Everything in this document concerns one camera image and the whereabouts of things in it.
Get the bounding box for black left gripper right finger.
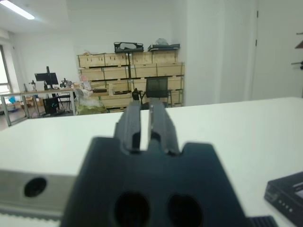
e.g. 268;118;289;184
148;101;180;156

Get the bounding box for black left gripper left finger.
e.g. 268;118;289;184
114;102;142;155

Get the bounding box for black printed box lid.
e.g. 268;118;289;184
264;172;303;227

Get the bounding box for brown cardboard box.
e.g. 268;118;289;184
294;32;303;50

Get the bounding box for wooden shipping crate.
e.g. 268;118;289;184
156;62;186;77
94;94;134;109
130;64;158;79
80;68;105;81
77;53;106;68
104;52;130;67
102;66;130;80
152;50;178;64
167;76;185;107
131;52;153;65

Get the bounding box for black upright stand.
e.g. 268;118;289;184
127;52;141;103

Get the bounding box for black mesh office chair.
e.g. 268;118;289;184
141;77;173;107

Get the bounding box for olive green bag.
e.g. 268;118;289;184
77;103;110;116

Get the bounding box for white plastic bag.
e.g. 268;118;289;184
74;87;94;99

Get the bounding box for black device on desk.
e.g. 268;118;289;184
60;78;73;89

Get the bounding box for black tray with plastic bag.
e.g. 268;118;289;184
147;38;181;52

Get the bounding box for black computer tower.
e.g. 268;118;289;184
43;97;59;116

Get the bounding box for black open case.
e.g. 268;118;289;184
114;42;144;53

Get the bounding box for black computer monitor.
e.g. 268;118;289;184
35;66;59;90

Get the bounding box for wooden desk white legs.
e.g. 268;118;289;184
0;88;78;127

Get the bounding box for white door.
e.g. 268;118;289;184
250;0;303;100

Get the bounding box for grey framed window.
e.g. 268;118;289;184
0;44;13;95

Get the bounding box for white ceiling light strip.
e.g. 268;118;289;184
0;0;36;20

